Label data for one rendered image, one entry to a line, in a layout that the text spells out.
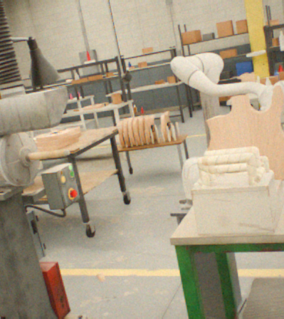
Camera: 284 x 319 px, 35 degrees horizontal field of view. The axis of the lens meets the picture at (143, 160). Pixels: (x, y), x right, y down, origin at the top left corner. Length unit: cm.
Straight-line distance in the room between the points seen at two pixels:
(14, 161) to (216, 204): 93
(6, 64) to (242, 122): 98
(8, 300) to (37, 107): 103
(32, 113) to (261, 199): 94
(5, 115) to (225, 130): 90
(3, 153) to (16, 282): 65
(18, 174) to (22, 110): 34
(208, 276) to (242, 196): 121
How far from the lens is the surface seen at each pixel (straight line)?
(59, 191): 231
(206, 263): 266
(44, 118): 182
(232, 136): 189
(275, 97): 183
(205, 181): 159
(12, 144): 206
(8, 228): 224
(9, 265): 228
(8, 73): 192
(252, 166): 153
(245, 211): 158
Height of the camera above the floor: 158
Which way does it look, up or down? 13 degrees down
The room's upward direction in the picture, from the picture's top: 11 degrees counter-clockwise
